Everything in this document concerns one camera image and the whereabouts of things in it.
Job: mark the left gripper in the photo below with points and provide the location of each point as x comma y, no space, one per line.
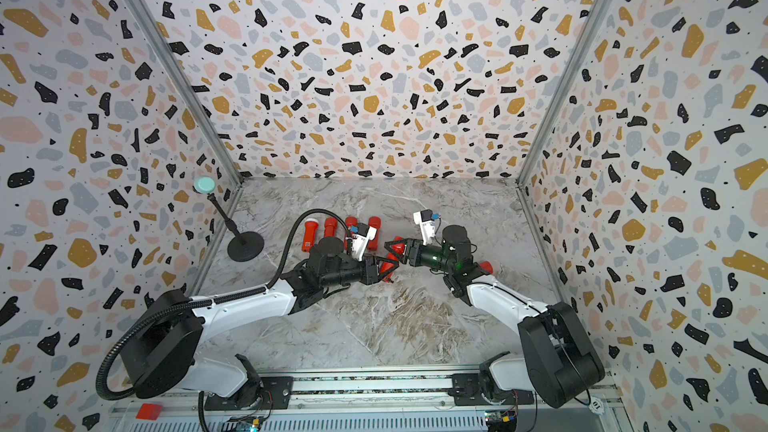
373,272

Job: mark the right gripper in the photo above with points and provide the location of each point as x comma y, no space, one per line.
418,253

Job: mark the red flashlight white rim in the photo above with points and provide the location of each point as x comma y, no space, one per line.
310,230

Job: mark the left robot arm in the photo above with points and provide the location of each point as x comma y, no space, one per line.
161,352

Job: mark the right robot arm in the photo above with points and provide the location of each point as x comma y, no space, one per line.
560,360

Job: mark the microphone stand green head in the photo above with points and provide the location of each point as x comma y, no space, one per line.
244,246

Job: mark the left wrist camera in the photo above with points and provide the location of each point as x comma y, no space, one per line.
360,236

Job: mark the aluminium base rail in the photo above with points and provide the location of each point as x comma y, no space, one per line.
435,398

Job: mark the red block on rail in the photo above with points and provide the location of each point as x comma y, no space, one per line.
149,412

